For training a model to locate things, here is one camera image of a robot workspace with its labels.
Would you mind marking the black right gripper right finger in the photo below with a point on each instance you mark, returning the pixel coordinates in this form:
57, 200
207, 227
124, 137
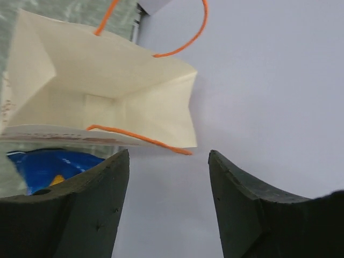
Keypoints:
256, 219

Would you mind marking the brown paper takeout bag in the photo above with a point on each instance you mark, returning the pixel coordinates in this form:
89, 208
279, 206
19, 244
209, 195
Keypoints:
78, 83

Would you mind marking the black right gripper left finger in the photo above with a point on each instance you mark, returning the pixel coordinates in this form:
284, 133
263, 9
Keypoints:
75, 218

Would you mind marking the blue chips bag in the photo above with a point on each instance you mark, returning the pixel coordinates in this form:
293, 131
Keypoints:
44, 167

